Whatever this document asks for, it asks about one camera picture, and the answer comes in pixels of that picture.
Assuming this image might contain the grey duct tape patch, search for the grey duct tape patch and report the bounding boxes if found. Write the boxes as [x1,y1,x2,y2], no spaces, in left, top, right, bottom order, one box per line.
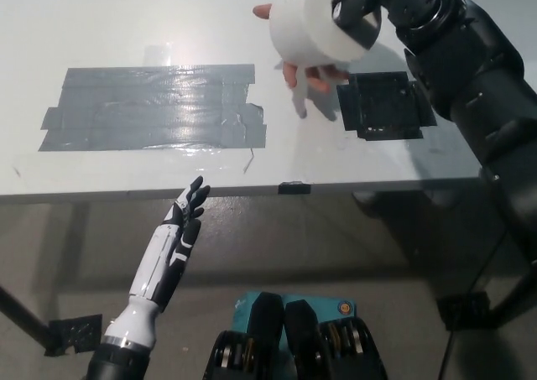
[38,64,269,154]

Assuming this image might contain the white toilet paper roll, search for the white toilet paper roll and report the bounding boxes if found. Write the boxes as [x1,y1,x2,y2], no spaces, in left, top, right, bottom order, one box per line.
[268,0,381,69]

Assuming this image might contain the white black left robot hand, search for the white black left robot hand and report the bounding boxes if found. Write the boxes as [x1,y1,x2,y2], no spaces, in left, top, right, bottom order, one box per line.
[102,174,211,351]

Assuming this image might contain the black table leg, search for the black table leg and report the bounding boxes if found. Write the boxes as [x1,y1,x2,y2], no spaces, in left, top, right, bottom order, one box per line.
[0,285,50,350]
[488,266,537,329]

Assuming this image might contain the thin black cable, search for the thin black cable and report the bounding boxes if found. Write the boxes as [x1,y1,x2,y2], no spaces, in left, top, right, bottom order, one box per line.
[435,266,483,380]

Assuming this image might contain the bare person hand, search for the bare person hand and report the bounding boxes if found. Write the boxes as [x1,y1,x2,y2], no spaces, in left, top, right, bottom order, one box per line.
[251,2,352,94]

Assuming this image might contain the black tape square spot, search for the black tape square spot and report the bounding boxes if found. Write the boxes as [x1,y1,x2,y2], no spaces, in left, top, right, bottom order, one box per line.
[336,71,437,142]

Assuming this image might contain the grey person shoe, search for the grey person shoe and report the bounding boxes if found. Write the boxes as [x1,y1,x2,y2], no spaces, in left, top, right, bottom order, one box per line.
[351,190,389,218]

